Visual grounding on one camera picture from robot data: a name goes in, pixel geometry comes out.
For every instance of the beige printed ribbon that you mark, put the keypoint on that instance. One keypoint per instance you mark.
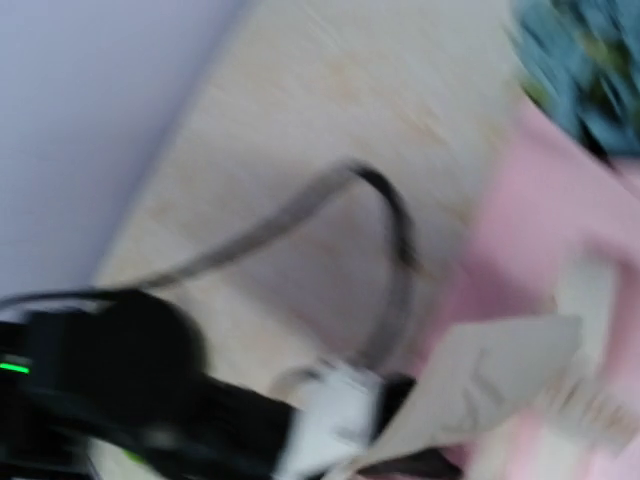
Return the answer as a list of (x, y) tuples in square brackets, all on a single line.
[(482, 374)]

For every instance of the pink wrapping paper sheet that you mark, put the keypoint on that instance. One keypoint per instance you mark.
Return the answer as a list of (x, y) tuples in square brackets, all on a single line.
[(550, 201)]

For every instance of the blue fake flower bunch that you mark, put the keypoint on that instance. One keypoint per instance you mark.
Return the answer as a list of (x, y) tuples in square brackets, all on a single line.
[(580, 62)]

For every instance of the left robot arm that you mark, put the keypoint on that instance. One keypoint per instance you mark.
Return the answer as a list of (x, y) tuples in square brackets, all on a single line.
[(130, 369)]

